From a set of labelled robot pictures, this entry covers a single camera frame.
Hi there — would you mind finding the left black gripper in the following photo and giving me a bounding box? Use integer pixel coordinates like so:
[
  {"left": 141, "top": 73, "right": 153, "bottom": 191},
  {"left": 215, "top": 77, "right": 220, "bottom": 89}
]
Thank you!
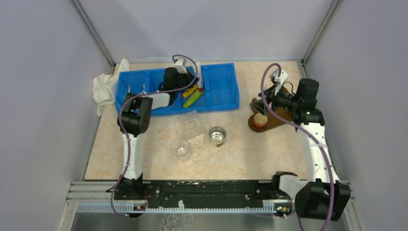
[{"left": 173, "top": 67, "right": 198, "bottom": 91}]

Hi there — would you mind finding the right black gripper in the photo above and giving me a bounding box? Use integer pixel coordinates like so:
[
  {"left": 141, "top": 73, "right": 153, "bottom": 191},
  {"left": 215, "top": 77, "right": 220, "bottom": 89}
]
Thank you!
[{"left": 250, "top": 83, "right": 300, "bottom": 116}]

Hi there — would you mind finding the white ceramic cup cork base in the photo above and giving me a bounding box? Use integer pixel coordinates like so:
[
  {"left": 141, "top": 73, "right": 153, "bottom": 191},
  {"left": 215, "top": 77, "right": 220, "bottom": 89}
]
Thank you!
[{"left": 254, "top": 113, "right": 268, "bottom": 128}]

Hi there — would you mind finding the yellow green tube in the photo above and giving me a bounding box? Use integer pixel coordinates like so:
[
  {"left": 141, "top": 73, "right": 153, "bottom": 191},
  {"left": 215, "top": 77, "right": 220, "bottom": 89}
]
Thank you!
[{"left": 182, "top": 90, "right": 204, "bottom": 108}]

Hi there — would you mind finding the silver metal cup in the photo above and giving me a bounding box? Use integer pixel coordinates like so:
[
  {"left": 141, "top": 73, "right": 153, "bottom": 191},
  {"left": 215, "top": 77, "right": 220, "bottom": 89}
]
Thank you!
[{"left": 208, "top": 126, "right": 227, "bottom": 147}]

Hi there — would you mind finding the clear glass cup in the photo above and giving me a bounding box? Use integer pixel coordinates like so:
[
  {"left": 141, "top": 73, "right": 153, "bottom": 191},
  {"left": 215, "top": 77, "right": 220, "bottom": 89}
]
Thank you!
[{"left": 171, "top": 139, "right": 191, "bottom": 158}]

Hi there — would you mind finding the tall white toothpaste tube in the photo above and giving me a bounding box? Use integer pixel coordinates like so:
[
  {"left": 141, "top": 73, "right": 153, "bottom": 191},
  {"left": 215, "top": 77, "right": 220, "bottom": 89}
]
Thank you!
[{"left": 194, "top": 61, "right": 204, "bottom": 91}]

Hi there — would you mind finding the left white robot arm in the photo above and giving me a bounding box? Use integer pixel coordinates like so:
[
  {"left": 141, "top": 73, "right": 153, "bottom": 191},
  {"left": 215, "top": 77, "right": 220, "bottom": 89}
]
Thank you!
[{"left": 114, "top": 67, "right": 202, "bottom": 199}]

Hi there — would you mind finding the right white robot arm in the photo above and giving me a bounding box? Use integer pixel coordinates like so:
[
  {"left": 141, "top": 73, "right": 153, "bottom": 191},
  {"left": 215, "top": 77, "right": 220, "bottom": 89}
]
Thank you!
[{"left": 250, "top": 79, "right": 351, "bottom": 221}]

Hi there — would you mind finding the brown wooden tray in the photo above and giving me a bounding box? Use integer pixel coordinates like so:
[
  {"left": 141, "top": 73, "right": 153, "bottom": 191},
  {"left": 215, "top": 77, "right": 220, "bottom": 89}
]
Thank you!
[{"left": 248, "top": 104, "right": 292, "bottom": 133}]

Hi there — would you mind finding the clear textured oval tray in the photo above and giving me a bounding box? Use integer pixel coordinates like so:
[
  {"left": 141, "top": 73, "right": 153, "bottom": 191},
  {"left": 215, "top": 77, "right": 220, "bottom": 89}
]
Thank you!
[{"left": 172, "top": 131, "right": 232, "bottom": 166}]

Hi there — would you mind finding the blue divided plastic bin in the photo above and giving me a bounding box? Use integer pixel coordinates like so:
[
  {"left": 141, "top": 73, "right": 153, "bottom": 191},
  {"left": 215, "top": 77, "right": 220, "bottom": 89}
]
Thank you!
[{"left": 115, "top": 63, "right": 240, "bottom": 116}]

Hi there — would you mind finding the white crumpled cloth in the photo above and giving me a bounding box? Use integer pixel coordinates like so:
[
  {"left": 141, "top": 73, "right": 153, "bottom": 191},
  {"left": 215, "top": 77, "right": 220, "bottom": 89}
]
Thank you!
[{"left": 93, "top": 58, "right": 130, "bottom": 117}]

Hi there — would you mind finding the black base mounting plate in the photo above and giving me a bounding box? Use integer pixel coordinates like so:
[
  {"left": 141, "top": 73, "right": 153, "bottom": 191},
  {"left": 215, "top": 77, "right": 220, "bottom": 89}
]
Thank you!
[{"left": 113, "top": 180, "right": 289, "bottom": 211}]

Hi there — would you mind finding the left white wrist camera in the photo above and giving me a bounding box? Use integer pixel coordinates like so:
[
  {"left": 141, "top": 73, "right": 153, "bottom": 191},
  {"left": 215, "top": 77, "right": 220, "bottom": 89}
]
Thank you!
[{"left": 173, "top": 58, "right": 187, "bottom": 74}]

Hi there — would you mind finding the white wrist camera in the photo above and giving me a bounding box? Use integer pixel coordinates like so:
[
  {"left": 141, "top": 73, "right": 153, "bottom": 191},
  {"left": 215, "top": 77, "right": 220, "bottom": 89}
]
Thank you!
[
  {"left": 173, "top": 58, "right": 187, "bottom": 74},
  {"left": 269, "top": 69, "right": 289, "bottom": 95}
]

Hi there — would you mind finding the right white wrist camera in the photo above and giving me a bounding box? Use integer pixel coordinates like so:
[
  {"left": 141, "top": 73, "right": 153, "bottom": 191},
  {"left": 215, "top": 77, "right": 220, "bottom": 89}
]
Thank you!
[{"left": 269, "top": 69, "right": 289, "bottom": 95}]

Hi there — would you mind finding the aluminium frame rail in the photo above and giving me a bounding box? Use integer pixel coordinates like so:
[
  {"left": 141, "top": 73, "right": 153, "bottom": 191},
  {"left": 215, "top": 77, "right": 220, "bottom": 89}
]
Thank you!
[{"left": 67, "top": 180, "right": 295, "bottom": 216}]

